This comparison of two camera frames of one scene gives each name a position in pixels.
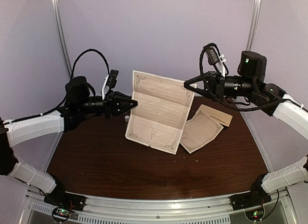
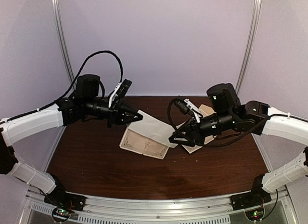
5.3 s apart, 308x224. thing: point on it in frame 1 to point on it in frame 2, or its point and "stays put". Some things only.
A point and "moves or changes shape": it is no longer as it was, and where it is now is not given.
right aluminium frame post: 255,21 stays put
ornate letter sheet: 160,119 moves or changes shape
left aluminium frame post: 57,13 stays put
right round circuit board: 255,214 stays put
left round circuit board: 61,214 stays put
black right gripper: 214,85 to 192,130
